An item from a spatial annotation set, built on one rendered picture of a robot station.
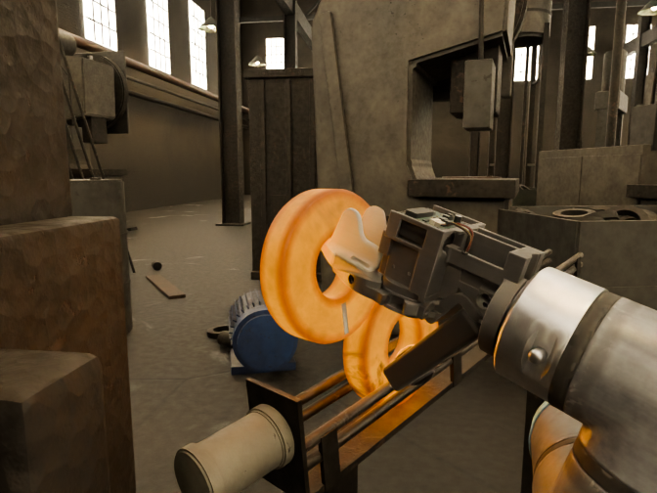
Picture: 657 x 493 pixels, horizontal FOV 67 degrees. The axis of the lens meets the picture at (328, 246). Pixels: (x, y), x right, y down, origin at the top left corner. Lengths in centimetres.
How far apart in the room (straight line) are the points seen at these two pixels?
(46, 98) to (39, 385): 34
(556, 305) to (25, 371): 34
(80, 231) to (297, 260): 21
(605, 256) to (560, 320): 180
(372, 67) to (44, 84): 232
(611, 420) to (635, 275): 189
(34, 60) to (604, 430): 58
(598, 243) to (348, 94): 146
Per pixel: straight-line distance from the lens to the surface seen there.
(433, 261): 40
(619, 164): 400
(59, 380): 35
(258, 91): 436
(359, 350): 56
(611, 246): 216
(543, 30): 900
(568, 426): 50
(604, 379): 36
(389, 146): 272
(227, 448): 46
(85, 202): 283
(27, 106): 58
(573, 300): 37
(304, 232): 46
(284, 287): 45
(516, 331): 37
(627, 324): 36
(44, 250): 49
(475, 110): 244
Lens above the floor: 92
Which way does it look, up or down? 8 degrees down
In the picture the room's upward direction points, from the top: straight up
